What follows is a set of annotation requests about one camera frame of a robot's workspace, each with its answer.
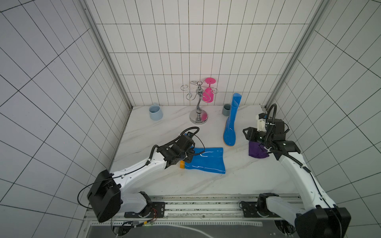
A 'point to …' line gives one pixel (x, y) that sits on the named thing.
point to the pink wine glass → (208, 94)
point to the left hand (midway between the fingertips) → (185, 154)
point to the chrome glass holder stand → (199, 117)
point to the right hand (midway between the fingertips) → (247, 128)
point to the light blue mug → (156, 113)
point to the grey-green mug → (226, 110)
